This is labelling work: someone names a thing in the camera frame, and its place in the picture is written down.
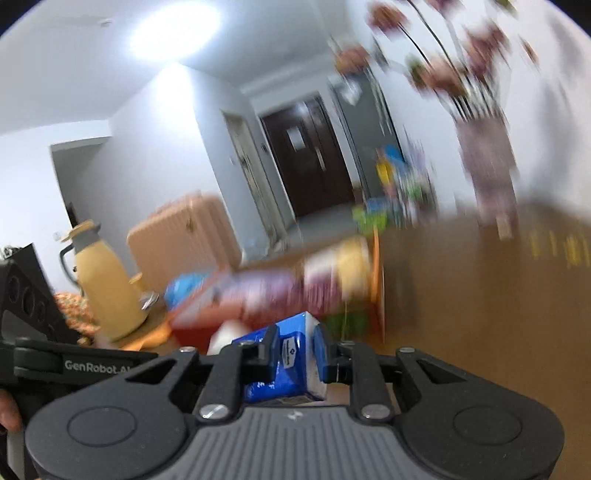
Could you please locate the maroon cloth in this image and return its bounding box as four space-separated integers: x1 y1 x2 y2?
299 272 343 317

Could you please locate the pink flower vase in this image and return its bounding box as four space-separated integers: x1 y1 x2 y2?
454 111 523 241

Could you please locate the orange table mat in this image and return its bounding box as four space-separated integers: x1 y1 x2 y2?
110 320 178 352

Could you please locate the orange patterned cloth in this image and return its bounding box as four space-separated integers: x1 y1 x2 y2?
53 292 101 344

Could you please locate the orange suitcase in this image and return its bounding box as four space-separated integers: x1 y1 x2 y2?
126 193 243 297

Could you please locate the orange and white cardboard box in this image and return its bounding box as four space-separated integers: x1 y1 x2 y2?
167 228 386 344

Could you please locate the artificial flower bouquet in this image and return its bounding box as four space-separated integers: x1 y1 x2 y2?
331 0 542 121

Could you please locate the blue tissue pack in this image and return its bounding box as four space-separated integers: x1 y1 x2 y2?
230 311 329 403

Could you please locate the yellow thermos jug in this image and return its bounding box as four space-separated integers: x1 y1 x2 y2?
59 220 149 343

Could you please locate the dark brown door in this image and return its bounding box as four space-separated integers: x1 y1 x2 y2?
259 98 357 219

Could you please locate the green soft item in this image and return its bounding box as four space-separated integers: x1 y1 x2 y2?
323 308 372 340

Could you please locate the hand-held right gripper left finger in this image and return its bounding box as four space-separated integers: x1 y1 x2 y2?
124 324 281 424

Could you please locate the white door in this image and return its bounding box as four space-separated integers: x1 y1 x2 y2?
222 110 297 243

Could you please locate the yellow soft cloth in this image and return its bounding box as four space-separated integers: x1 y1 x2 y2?
335 237 372 298

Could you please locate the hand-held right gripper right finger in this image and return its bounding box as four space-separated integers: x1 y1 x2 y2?
313 324 467 422

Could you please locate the blue plastic packet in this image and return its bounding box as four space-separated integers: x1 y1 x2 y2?
165 273 214 311

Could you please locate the person's left hand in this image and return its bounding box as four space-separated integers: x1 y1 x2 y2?
0 389 23 433

